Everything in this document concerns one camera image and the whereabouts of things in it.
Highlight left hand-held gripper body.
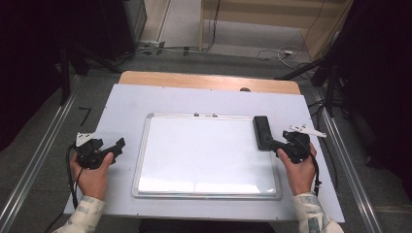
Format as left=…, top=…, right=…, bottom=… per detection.
left=75, top=131, right=111, bottom=171

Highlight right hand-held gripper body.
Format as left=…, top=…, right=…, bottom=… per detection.
left=281, top=123, right=327, bottom=165

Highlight black whiteboard eraser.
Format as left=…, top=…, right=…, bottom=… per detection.
left=252, top=115, right=275, bottom=152

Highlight person's left hand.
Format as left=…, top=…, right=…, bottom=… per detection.
left=69, top=150, right=116, bottom=202

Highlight person's right hand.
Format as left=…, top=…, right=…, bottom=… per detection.
left=276, top=143, right=319, bottom=197

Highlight white table cover sheet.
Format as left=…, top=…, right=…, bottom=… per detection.
left=63, top=83, right=346, bottom=224

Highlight black metal stand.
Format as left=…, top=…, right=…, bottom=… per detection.
left=57, top=38, right=121, bottom=107
left=274, top=28, right=353, bottom=118

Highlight metal-framed whiteboard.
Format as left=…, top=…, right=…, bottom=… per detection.
left=131, top=112, right=283, bottom=200

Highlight wooden table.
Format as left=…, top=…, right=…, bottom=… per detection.
left=118, top=70, right=302, bottom=96

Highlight dark cabinet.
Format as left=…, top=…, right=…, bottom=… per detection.
left=95, top=0, right=149, bottom=62

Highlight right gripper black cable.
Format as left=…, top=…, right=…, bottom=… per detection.
left=300, top=135, right=323, bottom=197

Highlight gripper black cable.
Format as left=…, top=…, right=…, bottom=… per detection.
left=300, top=135, right=323, bottom=197
left=65, top=143, right=86, bottom=210

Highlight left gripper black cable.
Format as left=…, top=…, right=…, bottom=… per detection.
left=65, top=143, right=86, bottom=210

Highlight black cable beside table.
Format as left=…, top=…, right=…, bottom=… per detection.
left=308, top=98, right=342, bottom=197

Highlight aluminium floor rail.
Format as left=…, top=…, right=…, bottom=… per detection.
left=0, top=76, right=82, bottom=233
left=314, top=90, right=385, bottom=233

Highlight white floor cable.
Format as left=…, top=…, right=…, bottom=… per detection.
left=257, top=46, right=305, bottom=70

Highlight black floor cables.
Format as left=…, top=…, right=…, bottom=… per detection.
left=113, top=0, right=222, bottom=62

